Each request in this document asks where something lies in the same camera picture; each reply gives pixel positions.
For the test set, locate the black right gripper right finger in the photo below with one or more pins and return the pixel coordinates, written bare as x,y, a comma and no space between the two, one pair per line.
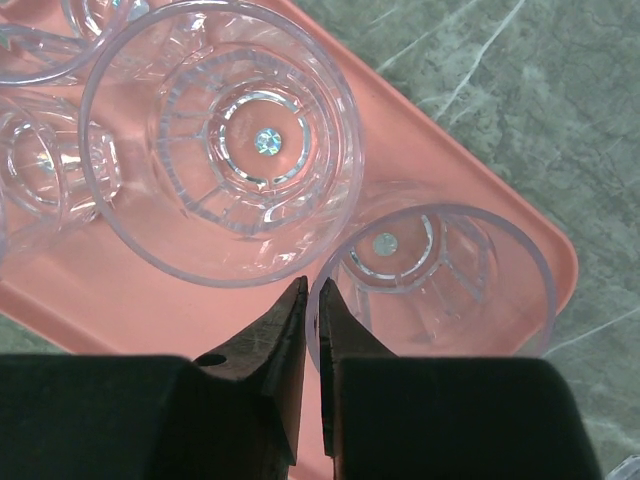
391,417

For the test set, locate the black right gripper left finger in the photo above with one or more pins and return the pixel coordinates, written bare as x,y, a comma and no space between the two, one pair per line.
232,413

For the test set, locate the clear faceted glass tumbler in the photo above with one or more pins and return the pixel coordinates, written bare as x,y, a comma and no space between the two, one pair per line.
43,187
221,141
442,279
89,19

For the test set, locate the pink rectangular plastic tray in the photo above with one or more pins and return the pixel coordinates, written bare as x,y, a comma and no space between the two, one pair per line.
95,297

